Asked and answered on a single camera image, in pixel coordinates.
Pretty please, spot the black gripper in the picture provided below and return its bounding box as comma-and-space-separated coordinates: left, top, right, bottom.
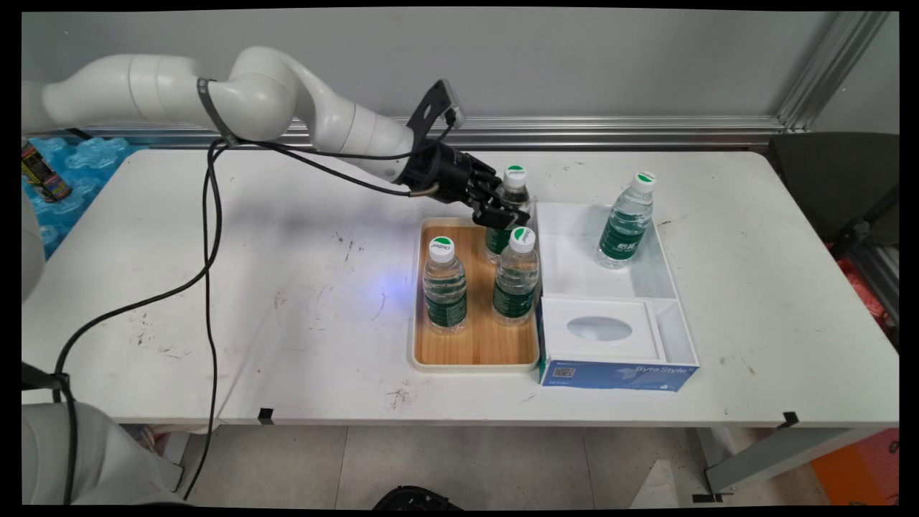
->
398, 142, 529, 230

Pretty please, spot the green-label water bottle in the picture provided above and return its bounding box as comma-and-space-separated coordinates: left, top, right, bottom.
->
596, 170, 658, 270
485, 165, 533, 259
493, 227, 541, 325
422, 236, 469, 335

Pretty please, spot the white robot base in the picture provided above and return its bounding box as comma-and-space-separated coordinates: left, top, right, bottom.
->
22, 401, 184, 505

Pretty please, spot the cream tray with wooden bottom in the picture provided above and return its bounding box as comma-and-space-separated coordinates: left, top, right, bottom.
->
409, 218, 543, 373

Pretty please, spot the white and blue cardboard box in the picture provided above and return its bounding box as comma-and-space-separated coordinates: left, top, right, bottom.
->
535, 201, 701, 392

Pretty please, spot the black round floor object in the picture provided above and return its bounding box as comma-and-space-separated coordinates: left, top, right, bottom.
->
373, 486, 462, 511

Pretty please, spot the red bag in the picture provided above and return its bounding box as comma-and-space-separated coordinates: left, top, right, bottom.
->
826, 244, 898, 345

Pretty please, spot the white table leg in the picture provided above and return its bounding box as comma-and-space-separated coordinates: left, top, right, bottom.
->
693, 427, 862, 498

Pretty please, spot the blue shrink-wrapped water pack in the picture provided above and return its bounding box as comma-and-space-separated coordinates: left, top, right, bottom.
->
23, 136, 135, 258

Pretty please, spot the dark printed can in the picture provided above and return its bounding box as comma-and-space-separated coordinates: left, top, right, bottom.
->
22, 140, 73, 203

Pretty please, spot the orange box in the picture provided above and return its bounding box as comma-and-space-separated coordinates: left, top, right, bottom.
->
811, 429, 900, 505

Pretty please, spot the aluminium frame rail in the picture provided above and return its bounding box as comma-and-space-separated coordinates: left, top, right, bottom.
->
65, 115, 790, 152

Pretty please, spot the aluminium frame post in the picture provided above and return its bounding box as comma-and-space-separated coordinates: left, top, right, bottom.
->
779, 11, 891, 130

